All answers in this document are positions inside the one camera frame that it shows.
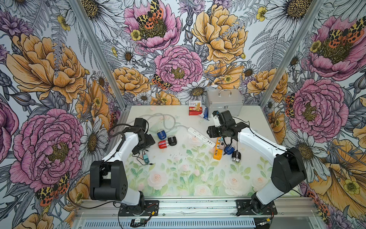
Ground blue device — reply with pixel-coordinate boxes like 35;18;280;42
224;145;235;155
157;130;167;140

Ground white power strip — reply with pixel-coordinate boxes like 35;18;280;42
187;127;216;148

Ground orange power strip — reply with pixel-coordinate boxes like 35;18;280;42
213;137;225;160

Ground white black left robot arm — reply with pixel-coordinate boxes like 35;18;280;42
90;118;155;215

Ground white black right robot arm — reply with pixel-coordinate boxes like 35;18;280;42
207;111;307;214

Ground black silver shaver head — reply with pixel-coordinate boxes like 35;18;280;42
168;136;177;146

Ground teal USB charger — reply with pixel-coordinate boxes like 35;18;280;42
143;154;150;164

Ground blue white tissue pack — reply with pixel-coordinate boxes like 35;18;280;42
199;107;209;121

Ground silver first aid case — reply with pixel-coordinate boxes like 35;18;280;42
205;89;243;116

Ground red white bandage box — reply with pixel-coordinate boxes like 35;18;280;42
189;100;203;116

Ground grey power strip cord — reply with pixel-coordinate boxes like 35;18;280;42
125;112;191;135

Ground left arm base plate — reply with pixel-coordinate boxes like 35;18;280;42
118;200;160;217

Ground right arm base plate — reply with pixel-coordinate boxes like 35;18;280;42
235;199;277;216

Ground aluminium front rail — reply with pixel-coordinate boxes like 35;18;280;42
75;196;319;219

